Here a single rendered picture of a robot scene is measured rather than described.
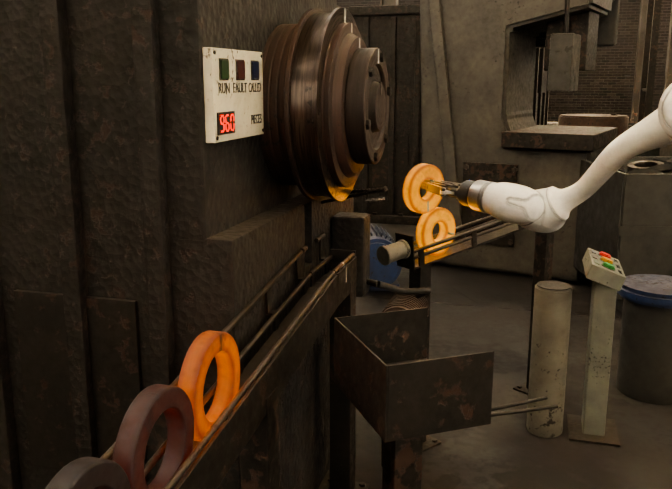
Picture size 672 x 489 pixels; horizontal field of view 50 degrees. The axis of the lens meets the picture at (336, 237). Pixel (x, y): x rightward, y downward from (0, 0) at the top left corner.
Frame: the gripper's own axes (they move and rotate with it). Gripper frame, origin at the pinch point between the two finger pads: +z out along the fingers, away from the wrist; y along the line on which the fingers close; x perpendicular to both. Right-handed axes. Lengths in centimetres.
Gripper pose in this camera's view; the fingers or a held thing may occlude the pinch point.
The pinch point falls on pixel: (424, 183)
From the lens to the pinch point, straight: 224.0
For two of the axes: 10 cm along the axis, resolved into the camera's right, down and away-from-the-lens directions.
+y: 7.7, -1.4, 6.2
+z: -6.3, -2.1, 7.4
